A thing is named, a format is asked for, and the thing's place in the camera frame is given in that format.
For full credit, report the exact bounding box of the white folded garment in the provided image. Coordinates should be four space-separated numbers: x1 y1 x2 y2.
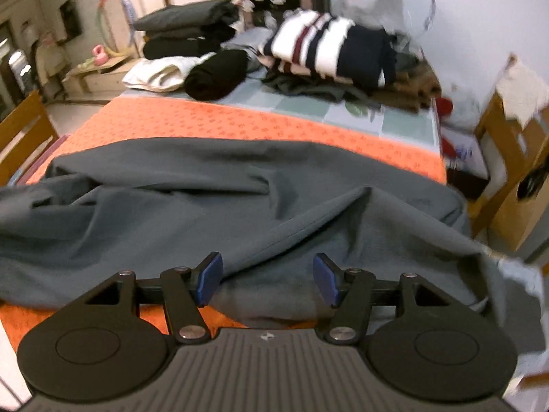
122 52 215 93

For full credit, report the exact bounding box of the striped navy white sweater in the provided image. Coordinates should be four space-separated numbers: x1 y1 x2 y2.
259 10 396 92

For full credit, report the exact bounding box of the black rolled garment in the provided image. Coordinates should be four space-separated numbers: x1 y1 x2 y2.
183 49 248 101

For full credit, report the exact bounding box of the black storage box with items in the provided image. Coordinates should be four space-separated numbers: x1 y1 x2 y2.
440 126 490 200

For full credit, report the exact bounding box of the brown paper bag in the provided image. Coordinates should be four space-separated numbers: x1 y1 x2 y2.
489 139 548 261

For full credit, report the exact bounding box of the stack of dark folded clothes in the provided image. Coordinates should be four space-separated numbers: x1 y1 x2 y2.
132 0 240 60

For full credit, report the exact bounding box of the orange patterned table mat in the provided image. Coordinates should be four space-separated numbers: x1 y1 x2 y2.
1 97 443 332

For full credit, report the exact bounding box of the dark grey garment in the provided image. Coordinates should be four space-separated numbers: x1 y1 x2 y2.
1 138 545 353

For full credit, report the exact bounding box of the low wooden cabinet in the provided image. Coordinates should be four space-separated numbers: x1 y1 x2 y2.
61 57 140 101

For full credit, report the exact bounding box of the pink kettlebell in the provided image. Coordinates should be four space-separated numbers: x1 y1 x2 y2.
92 45 110 67

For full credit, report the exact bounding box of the colourful hula hoop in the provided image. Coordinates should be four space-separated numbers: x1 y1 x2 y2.
96 0 137 58

